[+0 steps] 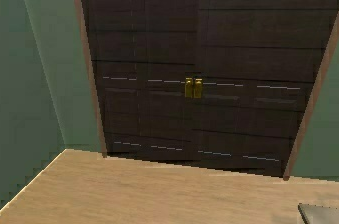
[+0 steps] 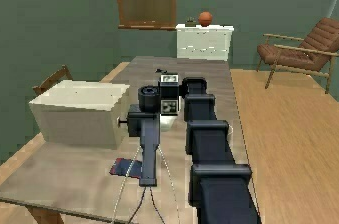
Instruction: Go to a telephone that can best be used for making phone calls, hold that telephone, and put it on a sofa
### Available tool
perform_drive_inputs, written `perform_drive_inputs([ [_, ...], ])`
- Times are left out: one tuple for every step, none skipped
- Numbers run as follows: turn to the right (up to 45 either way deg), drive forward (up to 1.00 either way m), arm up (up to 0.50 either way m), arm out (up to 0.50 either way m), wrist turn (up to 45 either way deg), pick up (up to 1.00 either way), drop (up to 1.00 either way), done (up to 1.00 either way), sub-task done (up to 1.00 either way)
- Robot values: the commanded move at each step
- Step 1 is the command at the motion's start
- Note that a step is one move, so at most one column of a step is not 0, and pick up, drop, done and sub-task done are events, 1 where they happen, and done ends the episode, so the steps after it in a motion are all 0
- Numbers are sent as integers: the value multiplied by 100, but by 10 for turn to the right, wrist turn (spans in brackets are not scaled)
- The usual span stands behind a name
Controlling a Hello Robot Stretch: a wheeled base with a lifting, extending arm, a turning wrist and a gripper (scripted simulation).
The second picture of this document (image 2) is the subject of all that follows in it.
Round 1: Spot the brown leather armchair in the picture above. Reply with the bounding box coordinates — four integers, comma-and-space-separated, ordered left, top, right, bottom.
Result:
255, 16, 339, 95

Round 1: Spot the grey wooden table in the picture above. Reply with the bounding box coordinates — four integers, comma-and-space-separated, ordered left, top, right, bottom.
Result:
0, 55, 262, 224

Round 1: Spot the orange basketball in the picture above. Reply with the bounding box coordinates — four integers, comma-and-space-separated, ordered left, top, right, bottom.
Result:
198, 11, 214, 28

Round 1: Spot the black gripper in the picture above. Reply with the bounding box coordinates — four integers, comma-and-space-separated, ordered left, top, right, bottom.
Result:
111, 85, 182, 224

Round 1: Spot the white cupboard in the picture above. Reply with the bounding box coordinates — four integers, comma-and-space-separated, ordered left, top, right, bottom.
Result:
175, 23, 235, 62

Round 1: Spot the brown wooden chair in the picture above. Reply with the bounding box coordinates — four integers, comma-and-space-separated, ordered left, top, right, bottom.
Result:
31, 64, 74, 96

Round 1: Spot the cream open box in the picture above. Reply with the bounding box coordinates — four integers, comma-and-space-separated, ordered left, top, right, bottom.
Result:
28, 79, 131, 151

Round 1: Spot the dark blue flat telephone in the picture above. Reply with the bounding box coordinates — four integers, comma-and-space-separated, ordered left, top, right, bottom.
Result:
109, 157, 144, 180

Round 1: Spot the wooden framed picture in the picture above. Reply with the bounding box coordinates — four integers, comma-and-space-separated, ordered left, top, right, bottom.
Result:
116, 0, 178, 31

